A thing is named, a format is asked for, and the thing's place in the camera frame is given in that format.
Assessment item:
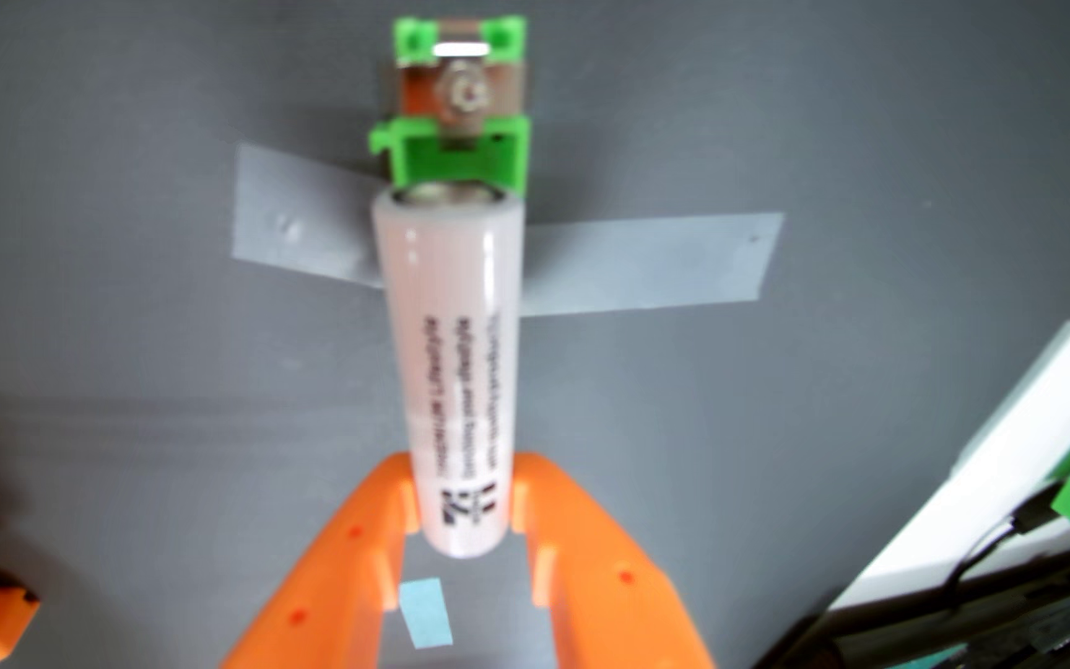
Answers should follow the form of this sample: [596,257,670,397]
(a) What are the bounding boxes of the white cylindrical battery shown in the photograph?
[370,181,527,559]

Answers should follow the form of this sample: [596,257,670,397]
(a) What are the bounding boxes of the light blue tape piece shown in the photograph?
[398,578,455,650]

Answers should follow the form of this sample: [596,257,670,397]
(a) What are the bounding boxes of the grey tape strip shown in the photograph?
[231,141,785,319]

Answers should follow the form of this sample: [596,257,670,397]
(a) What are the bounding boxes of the black device box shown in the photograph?
[758,548,1070,669]

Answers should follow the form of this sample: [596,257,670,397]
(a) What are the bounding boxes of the black cable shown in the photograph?
[944,483,1070,596]

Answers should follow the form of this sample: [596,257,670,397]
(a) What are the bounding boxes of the green battery holder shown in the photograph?
[368,14,531,198]

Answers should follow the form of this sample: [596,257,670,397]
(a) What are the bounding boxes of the dark grey mat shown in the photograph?
[0,0,1070,669]

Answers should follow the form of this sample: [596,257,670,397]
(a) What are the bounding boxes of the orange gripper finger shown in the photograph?
[511,452,717,669]
[219,452,424,669]

